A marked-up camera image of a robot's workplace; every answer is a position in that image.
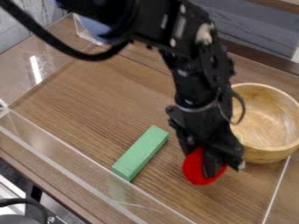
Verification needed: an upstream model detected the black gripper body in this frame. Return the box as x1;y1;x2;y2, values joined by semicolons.
165;103;246;173

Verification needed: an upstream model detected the green rectangular block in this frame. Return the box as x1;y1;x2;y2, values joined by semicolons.
113;126;169;182

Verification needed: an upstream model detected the wooden bowl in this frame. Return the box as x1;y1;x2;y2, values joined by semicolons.
231;82;299;164

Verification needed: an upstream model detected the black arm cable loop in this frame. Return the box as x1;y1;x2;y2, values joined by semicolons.
0;0;137;62

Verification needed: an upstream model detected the clear acrylic tray wall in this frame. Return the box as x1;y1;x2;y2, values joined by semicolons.
0;100;195;224

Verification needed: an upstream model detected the red toy radish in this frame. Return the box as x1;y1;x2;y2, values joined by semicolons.
182;132;248;186

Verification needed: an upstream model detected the clear acrylic corner bracket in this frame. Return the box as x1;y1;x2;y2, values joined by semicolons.
74;14;110;46

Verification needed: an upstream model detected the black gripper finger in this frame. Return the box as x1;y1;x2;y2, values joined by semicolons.
177;131;203;156
202;150;229;179

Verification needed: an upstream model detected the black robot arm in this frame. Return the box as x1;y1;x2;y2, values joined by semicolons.
54;0;245;182

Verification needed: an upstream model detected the black metal table bracket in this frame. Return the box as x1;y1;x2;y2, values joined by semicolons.
25;184;69;224

